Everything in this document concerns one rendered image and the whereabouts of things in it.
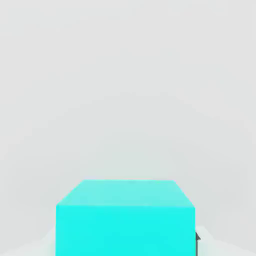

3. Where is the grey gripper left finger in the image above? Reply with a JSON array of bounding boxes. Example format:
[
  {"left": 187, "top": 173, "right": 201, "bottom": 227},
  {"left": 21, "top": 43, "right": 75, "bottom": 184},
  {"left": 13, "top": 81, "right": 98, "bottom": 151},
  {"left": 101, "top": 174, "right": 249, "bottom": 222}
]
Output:
[{"left": 4, "top": 227, "right": 57, "bottom": 256}]

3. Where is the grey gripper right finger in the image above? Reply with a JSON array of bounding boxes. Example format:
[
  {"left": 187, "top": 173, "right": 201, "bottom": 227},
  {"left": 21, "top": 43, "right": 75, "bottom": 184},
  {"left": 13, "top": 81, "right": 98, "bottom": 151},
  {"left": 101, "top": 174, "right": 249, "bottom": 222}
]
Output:
[{"left": 194, "top": 225, "right": 229, "bottom": 256}]

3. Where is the small cyan cube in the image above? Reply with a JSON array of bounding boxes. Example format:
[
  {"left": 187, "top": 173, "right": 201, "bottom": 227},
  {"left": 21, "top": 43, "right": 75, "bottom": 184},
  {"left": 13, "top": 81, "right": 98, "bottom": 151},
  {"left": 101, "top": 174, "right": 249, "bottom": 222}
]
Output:
[{"left": 55, "top": 179, "right": 196, "bottom": 256}]

